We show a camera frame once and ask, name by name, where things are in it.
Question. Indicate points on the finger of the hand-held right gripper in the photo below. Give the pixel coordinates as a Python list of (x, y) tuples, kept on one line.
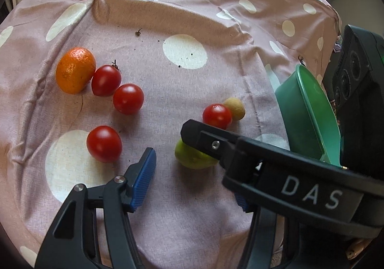
[(207, 141)]

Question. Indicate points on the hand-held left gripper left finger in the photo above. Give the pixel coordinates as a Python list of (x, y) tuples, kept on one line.
[(143, 179)]

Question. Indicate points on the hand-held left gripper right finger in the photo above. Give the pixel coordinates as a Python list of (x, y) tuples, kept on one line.
[(242, 203)]

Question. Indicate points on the green round fruit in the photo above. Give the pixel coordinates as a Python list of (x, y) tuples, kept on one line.
[(192, 159)]

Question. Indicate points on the green plastic bowl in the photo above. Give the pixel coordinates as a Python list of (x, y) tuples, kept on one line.
[(300, 107)]

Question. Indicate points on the red cherry tomato with stem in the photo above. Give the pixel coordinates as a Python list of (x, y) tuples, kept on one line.
[(105, 80)]

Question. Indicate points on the small brown fruit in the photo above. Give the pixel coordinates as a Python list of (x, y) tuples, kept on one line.
[(237, 108)]

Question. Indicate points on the pink polka dot blanket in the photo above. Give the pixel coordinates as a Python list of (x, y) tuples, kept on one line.
[(168, 77)]

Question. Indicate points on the orange mandarin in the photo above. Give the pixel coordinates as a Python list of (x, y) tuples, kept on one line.
[(75, 70)]

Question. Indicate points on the dried stem bit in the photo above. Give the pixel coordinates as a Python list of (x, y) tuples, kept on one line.
[(138, 32)]

